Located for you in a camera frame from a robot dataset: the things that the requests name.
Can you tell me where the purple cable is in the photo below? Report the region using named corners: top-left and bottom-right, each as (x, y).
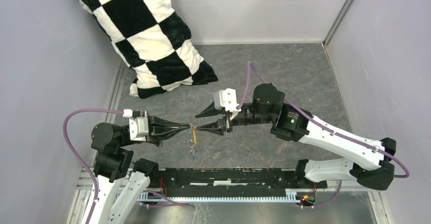
top-left (63, 108), bottom-right (191, 224)
top-left (235, 60), bottom-right (411, 209)

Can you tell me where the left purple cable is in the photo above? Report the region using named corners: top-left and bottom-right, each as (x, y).
top-left (63, 108), bottom-right (191, 224)

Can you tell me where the yellow tagged key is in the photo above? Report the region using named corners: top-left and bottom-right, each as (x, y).
top-left (192, 127), bottom-right (197, 145)

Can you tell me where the black white checkered blanket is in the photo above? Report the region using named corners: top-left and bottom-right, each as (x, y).
top-left (79, 0), bottom-right (218, 99)

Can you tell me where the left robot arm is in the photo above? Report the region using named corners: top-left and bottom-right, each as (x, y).
top-left (82, 109), bottom-right (190, 223)

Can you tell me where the white slotted cable duct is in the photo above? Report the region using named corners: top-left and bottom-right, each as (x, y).
top-left (137, 190), bottom-right (315, 204)

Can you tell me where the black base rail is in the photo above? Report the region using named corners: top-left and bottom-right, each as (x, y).
top-left (149, 168), bottom-right (328, 198)

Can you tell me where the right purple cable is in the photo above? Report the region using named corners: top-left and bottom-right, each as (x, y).
top-left (235, 60), bottom-right (411, 209)

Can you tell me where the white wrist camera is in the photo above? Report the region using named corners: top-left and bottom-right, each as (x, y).
top-left (213, 88), bottom-right (239, 113)
top-left (129, 116), bottom-right (149, 142)

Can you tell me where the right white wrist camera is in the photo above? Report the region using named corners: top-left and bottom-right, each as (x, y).
top-left (213, 88), bottom-right (239, 113)

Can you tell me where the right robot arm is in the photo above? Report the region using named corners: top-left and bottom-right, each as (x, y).
top-left (198, 83), bottom-right (396, 190)

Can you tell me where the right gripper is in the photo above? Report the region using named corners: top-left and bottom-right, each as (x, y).
top-left (196, 98), bottom-right (274, 136)

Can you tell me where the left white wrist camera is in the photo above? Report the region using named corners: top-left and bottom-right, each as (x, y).
top-left (129, 116), bottom-right (149, 142)

